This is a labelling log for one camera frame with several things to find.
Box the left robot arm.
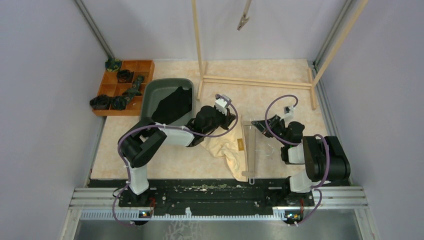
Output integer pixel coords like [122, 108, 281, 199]
[117, 104, 240, 207]

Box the beige cotton underwear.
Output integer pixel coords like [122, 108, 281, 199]
[200, 123, 248, 182]

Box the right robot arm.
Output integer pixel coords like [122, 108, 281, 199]
[251, 115, 351, 206]

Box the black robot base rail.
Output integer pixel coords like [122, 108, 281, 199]
[115, 177, 316, 218]

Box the wooden clothes rack frame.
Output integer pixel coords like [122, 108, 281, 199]
[189, 0, 367, 110]

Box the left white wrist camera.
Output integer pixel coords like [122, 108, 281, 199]
[214, 94, 232, 116]

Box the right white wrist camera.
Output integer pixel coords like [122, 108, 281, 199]
[282, 105, 295, 122]

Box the beige clip hanger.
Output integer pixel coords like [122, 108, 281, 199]
[240, 116, 274, 185]

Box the dark green plastic bin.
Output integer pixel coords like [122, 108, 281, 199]
[140, 78, 195, 127]

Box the orange compartment tray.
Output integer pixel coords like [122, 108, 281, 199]
[92, 60, 155, 117]

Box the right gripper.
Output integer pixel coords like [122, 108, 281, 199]
[253, 114, 290, 147]

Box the black garment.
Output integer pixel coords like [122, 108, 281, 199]
[151, 86, 193, 125]

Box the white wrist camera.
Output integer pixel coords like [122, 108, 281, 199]
[282, 105, 295, 122]
[214, 94, 232, 116]

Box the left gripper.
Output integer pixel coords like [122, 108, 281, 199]
[203, 106, 237, 136]

